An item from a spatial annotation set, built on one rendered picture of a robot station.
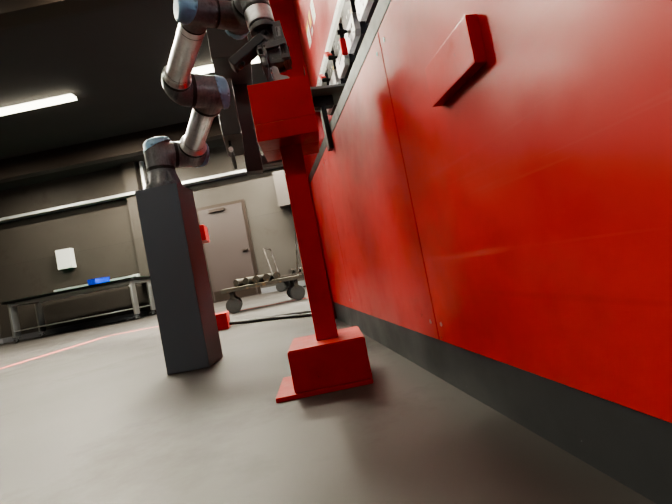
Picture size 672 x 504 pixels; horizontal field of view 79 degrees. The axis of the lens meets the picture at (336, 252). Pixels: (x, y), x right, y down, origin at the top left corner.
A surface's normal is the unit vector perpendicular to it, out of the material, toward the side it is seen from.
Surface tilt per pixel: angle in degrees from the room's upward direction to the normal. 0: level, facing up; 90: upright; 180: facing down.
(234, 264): 90
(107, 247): 90
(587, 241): 90
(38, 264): 90
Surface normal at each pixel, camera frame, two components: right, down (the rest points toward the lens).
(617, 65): -0.97, 0.18
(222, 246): -0.03, -0.03
